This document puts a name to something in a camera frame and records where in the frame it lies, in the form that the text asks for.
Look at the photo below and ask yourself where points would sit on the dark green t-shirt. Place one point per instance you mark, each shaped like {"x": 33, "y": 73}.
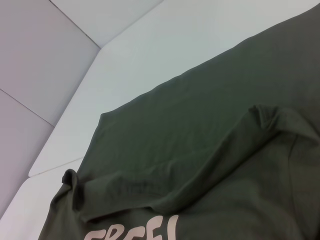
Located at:
{"x": 212, "y": 150}

